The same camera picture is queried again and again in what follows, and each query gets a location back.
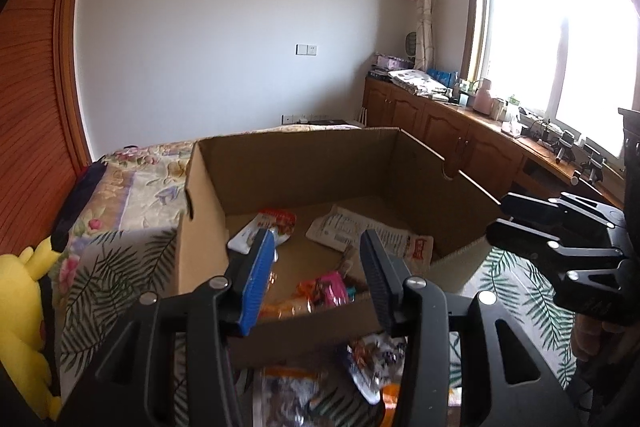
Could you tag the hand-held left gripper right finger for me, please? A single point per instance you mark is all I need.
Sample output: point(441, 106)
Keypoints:
point(380, 292)

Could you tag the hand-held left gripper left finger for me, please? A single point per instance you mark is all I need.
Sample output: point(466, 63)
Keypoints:
point(257, 277)

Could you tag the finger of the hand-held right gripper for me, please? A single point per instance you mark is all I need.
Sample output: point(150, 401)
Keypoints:
point(520, 237)
point(530, 207)

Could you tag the pink-ended bread packet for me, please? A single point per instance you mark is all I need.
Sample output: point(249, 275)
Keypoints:
point(327, 289)

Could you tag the red white snack packet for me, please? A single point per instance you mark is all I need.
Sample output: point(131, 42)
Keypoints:
point(277, 222)

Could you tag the large silver white packet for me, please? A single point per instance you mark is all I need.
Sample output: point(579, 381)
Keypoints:
point(370, 232)

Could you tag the brown cardboard box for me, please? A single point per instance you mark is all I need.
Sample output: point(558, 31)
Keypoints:
point(320, 177)

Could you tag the person's right hand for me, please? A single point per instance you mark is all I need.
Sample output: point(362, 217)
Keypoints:
point(595, 337)

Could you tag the blue white snack packet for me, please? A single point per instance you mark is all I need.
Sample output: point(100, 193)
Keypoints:
point(372, 362)

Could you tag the pink thermos jug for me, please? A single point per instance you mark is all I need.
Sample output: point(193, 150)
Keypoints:
point(482, 97)

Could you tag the long wooden cabinet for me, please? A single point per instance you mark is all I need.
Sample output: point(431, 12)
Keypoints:
point(440, 127)

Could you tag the clear packet with brown snack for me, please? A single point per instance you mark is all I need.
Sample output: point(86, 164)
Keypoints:
point(295, 397)

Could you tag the leaf print bed sheet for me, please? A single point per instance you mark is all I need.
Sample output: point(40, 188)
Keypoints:
point(115, 287)

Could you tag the floral blanket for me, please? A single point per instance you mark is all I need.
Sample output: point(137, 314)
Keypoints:
point(145, 187)

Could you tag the blue packets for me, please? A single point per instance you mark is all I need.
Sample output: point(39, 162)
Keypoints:
point(442, 77)

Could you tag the folded printed cloth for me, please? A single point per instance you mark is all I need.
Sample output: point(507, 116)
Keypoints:
point(415, 82)

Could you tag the wooden framed window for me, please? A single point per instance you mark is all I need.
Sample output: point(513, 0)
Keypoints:
point(550, 37)

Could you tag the small desk fan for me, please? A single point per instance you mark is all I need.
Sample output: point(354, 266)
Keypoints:
point(411, 44)

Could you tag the yellow plush toy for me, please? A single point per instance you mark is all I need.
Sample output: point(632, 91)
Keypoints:
point(20, 317)

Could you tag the wooden slatted wardrobe door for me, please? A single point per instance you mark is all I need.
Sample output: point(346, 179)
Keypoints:
point(35, 82)

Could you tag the white wall socket strip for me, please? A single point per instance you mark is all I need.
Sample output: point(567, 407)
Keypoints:
point(302, 118)

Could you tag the white wall switch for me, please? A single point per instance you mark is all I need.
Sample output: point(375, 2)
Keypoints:
point(306, 49)

